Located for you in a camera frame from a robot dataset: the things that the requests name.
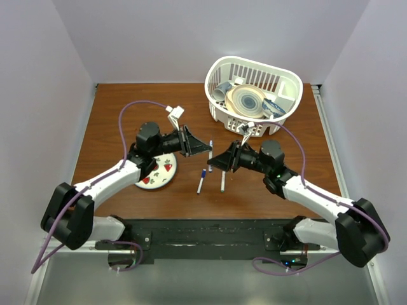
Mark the white pen green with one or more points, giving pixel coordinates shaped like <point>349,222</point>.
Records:
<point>223,181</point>

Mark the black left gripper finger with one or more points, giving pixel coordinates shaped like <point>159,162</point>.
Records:
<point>194,150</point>
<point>192,142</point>

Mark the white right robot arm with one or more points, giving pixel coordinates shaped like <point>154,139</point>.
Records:
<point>353,228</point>

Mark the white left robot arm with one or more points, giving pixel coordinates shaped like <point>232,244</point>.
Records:
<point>69,216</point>

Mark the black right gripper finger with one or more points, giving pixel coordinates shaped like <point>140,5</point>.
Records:
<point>223,164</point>
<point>229,154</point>

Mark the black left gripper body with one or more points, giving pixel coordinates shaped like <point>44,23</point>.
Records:
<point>169,143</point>

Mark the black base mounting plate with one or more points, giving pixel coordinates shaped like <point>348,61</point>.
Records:
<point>209,239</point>

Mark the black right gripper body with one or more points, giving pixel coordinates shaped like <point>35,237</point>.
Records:
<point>249,159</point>

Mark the blue white mug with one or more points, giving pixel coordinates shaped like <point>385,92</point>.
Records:
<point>219,93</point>

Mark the white pen blue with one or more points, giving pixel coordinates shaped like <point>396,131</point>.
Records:
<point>200,185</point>

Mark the blue white bowl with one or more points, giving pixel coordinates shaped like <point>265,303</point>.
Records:
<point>271,110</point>

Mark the white plastic dish basket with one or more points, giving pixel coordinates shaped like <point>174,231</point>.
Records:
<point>281,86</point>

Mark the purple capped pen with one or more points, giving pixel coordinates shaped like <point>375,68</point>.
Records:
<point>210,155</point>

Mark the aluminium frame rail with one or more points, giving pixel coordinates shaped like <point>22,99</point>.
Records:
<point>373,266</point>

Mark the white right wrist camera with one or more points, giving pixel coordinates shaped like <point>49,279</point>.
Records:
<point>245,129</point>

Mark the watermelon pattern plate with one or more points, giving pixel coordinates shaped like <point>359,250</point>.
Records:
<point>162,174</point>

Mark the beige ceramic plate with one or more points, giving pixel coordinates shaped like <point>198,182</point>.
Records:
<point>245,100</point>

